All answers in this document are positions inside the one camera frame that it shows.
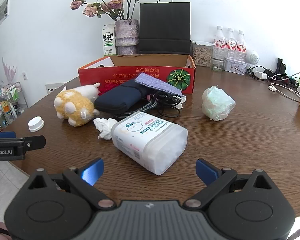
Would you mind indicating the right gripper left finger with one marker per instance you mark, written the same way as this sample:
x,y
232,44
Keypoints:
x,y
82,181

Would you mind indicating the pink storage rack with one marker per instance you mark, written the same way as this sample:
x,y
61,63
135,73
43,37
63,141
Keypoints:
x,y
12,103

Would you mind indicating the left water bottle red label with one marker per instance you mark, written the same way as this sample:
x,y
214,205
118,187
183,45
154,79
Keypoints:
x,y
219,42

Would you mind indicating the right water bottle red label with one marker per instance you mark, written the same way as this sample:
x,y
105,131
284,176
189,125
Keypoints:
x,y
241,46

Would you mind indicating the white wall vent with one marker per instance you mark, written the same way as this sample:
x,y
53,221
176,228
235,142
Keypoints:
x,y
4,10

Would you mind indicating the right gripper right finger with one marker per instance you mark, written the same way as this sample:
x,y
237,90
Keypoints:
x,y
217,183

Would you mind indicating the white plastic jar lid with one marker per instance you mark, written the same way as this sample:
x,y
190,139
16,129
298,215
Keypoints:
x,y
35,124

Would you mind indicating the purple textured vase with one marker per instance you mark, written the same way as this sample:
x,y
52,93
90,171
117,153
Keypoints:
x,y
127,36

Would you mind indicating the green white milk carton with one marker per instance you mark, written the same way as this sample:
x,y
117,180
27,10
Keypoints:
x,y
108,39

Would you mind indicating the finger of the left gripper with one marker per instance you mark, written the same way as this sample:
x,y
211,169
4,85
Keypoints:
x,y
7,135
32,143

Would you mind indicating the dried pink rose bouquet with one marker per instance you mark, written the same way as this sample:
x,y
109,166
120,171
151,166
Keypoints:
x,y
115,9

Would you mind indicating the purple woven drawstring bag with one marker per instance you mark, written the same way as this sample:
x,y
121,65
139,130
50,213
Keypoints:
x,y
157,84

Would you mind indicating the black paper shopping bag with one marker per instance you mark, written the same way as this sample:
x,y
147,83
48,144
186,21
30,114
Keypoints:
x,y
165,28

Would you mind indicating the clear glass cup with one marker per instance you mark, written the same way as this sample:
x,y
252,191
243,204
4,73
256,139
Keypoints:
x,y
217,63

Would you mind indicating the balled up plastic bag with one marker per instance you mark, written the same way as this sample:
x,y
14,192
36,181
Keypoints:
x,y
216,103

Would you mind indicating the middle water bottle red label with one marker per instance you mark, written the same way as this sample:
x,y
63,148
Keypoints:
x,y
231,44

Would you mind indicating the white tissue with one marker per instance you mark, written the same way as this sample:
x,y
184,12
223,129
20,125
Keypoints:
x,y
104,127

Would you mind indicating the water bottle red label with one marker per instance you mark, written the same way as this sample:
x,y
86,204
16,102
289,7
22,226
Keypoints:
x,y
219,42
231,44
241,46

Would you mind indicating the clear seed storage container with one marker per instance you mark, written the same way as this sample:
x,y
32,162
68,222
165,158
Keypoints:
x,y
201,53

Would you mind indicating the white power adapter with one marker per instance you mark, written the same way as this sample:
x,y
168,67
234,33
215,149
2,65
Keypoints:
x,y
260,75

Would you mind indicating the navy blue zip pouch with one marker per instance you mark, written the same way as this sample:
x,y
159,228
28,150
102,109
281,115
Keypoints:
x,y
121,98

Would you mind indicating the white round speaker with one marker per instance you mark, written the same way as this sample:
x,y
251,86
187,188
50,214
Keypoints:
x,y
251,59

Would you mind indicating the black upright device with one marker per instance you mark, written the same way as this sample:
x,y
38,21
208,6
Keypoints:
x,y
281,67

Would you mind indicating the yellow white plush sheep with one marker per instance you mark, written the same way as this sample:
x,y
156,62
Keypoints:
x,y
77,105

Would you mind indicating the red cardboard pumpkin box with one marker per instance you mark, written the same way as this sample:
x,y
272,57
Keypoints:
x,y
177,70

